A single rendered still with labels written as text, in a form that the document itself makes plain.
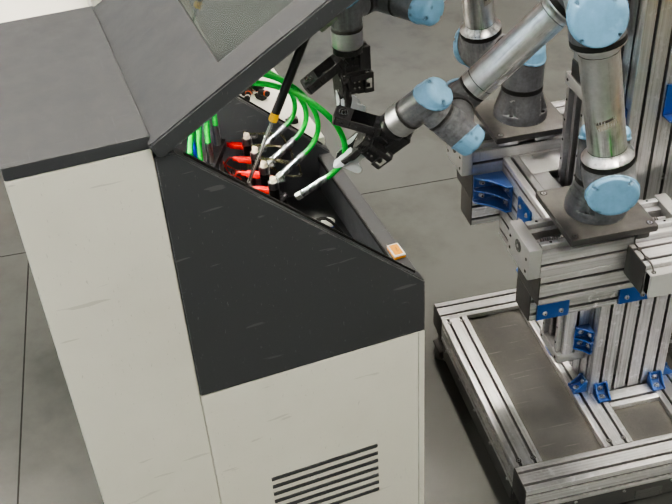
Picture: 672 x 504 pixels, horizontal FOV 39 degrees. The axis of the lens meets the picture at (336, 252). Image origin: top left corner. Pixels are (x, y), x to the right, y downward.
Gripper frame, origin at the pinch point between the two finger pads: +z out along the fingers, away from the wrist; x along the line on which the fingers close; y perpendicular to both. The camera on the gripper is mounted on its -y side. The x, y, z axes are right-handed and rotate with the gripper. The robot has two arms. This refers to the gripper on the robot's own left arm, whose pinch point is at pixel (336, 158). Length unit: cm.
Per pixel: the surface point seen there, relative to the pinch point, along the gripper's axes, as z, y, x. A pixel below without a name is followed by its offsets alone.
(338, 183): 28.1, 15.6, 21.1
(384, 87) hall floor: 162, 85, 229
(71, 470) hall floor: 147, 13, -41
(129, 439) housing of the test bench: 52, -4, -64
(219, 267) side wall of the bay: 8.9, -13.7, -39.0
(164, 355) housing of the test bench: 30, -11, -52
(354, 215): 23.8, 21.2, 10.6
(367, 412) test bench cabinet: 35, 48, -34
